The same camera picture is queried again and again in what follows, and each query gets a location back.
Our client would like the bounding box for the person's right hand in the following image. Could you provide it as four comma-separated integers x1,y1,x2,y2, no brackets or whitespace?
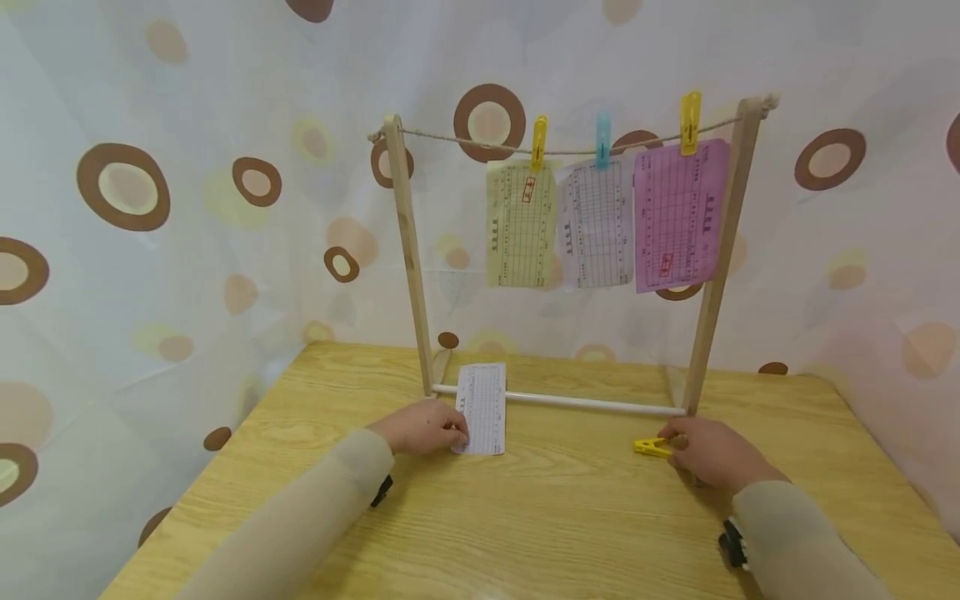
657,417,790,497

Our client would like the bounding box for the person's left hand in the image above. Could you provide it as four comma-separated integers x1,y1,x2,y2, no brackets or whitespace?
367,400,471,456

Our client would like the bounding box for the white printed paper slip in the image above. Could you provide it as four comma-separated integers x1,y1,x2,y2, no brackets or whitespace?
452,362,508,457
556,157,638,290

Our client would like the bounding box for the person's right forearm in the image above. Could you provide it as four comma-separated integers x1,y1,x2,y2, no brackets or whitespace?
731,480,898,600

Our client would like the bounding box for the person's left forearm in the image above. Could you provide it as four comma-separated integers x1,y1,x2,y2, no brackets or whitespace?
173,428,396,600

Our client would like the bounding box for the yellow printed paper slip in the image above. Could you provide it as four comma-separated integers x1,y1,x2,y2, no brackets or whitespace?
485,158,560,289

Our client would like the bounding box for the pink printed paper slip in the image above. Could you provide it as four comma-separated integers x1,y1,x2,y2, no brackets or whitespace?
633,138,731,294

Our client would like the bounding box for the twine clothesline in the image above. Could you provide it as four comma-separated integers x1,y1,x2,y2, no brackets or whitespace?
367,93,781,158

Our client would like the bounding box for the large yellow plastic clothespin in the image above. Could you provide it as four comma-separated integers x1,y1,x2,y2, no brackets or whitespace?
679,91,703,157

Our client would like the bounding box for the wooden drying rack frame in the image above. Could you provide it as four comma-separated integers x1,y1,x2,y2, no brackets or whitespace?
382,96,768,418

